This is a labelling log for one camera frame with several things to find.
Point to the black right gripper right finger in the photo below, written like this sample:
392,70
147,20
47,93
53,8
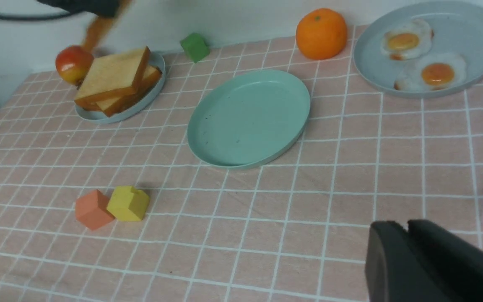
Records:
463,256

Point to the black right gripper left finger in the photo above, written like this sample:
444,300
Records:
414,266

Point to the fried egg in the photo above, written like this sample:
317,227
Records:
432,72
408,40

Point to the toast slice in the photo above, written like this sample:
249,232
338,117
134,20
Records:
115,75
112,106

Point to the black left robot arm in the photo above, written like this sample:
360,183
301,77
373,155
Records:
107,13

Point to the teal centre plate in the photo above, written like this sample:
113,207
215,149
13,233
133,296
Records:
250,120

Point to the grey-blue egg plate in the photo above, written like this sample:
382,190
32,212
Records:
457,26

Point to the orange fruit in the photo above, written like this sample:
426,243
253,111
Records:
322,34

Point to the yellow block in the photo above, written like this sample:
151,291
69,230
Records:
128,204

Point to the green cube block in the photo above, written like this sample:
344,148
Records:
195,47

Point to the light blue bread plate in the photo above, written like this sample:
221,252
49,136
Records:
141,103

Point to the orange block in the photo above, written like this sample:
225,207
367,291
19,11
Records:
91,210

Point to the pink checked tablecloth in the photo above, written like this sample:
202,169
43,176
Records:
293,230

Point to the red yellow pomegranate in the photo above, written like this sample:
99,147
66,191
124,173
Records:
73,64

